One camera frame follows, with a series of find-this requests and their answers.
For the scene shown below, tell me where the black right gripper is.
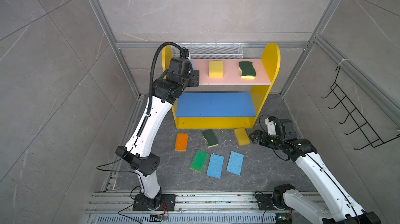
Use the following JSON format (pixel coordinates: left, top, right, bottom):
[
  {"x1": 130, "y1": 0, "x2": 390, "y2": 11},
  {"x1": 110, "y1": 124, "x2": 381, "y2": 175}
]
[{"x1": 249, "y1": 129, "x2": 283, "y2": 150}]

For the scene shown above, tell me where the yellow sponge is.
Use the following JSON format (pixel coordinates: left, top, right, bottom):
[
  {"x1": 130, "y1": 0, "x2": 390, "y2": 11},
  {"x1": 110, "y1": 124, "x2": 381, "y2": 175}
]
[
  {"x1": 208, "y1": 60, "x2": 224, "y2": 78},
  {"x1": 234, "y1": 128, "x2": 251, "y2": 146}
]

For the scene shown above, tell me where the green scouring sponge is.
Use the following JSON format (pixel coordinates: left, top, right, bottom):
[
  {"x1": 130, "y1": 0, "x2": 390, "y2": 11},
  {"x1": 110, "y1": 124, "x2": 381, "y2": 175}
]
[
  {"x1": 202, "y1": 129, "x2": 218, "y2": 148},
  {"x1": 239, "y1": 61, "x2": 256, "y2": 79}
]

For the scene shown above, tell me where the bright green sponge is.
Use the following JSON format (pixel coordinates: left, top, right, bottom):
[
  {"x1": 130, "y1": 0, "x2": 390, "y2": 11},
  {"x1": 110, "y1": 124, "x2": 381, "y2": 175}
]
[{"x1": 190, "y1": 150, "x2": 208, "y2": 173}]

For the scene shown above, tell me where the blue sponge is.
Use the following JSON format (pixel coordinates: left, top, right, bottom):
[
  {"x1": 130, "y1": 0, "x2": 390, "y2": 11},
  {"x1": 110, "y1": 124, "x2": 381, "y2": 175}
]
[
  {"x1": 227, "y1": 151, "x2": 244, "y2": 176},
  {"x1": 190, "y1": 61, "x2": 195, "y2": 70},
  {"x1": 207, "y1": 154, "x2": 224, "y2": 179}
]

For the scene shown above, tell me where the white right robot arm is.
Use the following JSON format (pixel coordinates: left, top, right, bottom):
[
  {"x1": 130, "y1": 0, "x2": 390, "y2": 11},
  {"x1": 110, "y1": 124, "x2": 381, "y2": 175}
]
[{"x1": 249, "y1": 116, "x2": 381, "y2": 224}]

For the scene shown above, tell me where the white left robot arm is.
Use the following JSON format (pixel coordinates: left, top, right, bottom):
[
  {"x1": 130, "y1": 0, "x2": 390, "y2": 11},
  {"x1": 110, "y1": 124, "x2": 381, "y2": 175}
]
[{"x1": 116, "y1": 57, "x2": 200, "y2": 210}]

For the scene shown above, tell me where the pink upper shelf board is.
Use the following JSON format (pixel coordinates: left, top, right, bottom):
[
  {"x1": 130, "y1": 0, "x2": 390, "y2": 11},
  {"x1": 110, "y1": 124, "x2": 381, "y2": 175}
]
[{"x1": 192, "y1": 59, "x2": 271, "y2": 85}]

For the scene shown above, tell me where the orange sponge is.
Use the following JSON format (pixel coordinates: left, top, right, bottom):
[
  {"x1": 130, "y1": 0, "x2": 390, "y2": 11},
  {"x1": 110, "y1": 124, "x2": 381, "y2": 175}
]
[{"x1": 174, "y1": 133, "x2": 188, "y2": 152}]

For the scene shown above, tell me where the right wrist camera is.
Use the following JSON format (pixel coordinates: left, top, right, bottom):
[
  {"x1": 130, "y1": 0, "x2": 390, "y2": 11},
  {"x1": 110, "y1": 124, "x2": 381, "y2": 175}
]
[{"x1": 265, "y1": 116, "x2": 277, "y2": 135}]

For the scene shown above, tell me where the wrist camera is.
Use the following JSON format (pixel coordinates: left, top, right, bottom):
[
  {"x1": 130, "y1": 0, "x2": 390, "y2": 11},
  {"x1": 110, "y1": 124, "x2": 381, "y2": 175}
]
[
  {"x1": 180, "y1": 48, "x2": 190, "y2": 59},
  {"x1": 265, "y1": 116, "x2": 277, "y2": 135}
]

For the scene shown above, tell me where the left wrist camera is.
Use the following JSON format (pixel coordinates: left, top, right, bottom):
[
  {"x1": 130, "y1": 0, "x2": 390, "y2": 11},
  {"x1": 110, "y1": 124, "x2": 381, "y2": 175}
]
[{"x1": 180, "y1": 48, "x2": 190, "y2": 59}]

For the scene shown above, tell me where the black corrugated cable conduit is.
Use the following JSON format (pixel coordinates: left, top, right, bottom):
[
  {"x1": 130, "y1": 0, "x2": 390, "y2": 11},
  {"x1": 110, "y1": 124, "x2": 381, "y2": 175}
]
[{"x1": 137, "y1": 42, "x2": 185, "y2": 137}]

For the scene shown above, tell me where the wire mesh basket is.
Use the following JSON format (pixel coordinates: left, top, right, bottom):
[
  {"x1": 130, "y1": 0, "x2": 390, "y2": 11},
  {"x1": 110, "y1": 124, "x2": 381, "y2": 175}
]
[{"x1": 186, "y1": 44, "x2": 244, "y2": 59}]

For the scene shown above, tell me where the yellow shelf unit frame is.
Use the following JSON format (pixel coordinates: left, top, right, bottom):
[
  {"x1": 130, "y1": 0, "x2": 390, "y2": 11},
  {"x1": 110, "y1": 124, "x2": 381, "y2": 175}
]
[{"x1": 171, "y1": 43, "x2": 281, "y2": 129}]

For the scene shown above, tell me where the black wire hook rack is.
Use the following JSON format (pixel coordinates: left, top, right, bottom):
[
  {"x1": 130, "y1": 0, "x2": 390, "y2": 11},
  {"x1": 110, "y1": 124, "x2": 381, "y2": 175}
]
[{"x1": 321, "y1": 66, "x2": 400, "y2": 151}]

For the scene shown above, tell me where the aluminium frame profile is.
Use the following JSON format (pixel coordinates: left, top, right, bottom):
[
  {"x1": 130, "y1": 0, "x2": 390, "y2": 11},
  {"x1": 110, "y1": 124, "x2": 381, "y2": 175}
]
[{"x1": 88, "y1": 0, "x2": 141, "y2": 98}]

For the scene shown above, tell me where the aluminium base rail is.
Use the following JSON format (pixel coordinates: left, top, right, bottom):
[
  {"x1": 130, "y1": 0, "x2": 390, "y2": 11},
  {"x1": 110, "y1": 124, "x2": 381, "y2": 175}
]
[{"x1": 85, "y1": 191, "x2": 332, "y2": 224}]

